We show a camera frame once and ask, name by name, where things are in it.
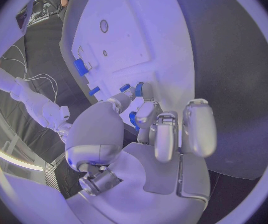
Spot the white task board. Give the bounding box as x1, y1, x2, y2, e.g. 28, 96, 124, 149
58, 0, 197, 148

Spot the blue peg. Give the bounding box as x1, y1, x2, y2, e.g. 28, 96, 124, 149
134, 82, 145, 99

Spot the large blue block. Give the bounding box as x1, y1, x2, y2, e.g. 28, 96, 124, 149
73, 58, 89, 77

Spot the cluttered workshop desk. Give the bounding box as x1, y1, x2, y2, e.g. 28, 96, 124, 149
15, 0, 64, 33

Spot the blue gear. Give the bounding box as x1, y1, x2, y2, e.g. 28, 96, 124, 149
128, 111, 141, 131

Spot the white cable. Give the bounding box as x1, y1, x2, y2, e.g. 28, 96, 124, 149
22, 73, 59, 103
0, 44, 29, 80

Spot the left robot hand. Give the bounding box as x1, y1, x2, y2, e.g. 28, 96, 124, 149
64, 81, 218, 224

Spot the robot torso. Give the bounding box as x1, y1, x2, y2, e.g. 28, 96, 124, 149
0, 84, 64, 193

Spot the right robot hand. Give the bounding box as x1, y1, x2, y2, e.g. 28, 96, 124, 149
56, 123, 74, 144

